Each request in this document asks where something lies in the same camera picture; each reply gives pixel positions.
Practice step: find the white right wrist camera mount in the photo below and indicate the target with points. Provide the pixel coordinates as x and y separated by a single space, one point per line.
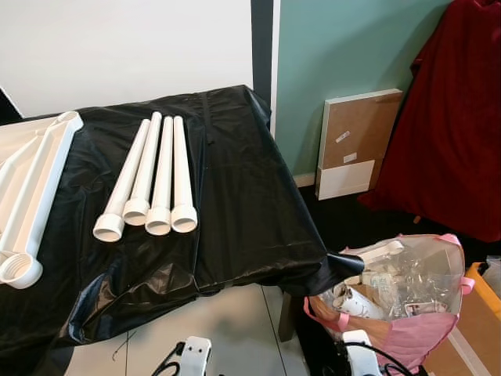
358 348

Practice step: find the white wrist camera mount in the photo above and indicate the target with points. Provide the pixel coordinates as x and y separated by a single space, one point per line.
358 348
194 354

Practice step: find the dark grey wall trim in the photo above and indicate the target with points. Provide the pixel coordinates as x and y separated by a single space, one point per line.
262 47

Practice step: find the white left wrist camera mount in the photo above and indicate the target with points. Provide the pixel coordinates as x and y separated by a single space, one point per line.
194 354

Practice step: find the black plastic table cover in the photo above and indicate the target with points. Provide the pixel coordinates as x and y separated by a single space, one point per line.
235 196

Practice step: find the orange edged cardboard box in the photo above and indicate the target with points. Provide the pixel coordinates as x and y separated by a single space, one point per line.
477 329

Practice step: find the grey crumpled cloth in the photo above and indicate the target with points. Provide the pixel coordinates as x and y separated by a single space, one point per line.
491 274

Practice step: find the pink clear plastic bag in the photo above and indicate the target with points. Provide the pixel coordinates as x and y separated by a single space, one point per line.
419 338

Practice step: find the dark red cloth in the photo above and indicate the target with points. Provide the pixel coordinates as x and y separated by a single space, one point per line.
454 117

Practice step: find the white framed brown board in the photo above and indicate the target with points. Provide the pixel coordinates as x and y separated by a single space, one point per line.
356 137

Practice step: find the white plastic bottle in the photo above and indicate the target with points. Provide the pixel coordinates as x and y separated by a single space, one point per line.
356 303

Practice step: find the white plastic table leg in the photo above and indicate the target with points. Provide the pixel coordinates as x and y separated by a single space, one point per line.
182 172
163 176
145 168
125 180

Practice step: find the white flat plastic piece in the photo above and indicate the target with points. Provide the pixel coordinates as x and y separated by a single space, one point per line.
380 251

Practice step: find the white plastic table top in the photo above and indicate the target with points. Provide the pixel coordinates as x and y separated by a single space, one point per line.
31 196

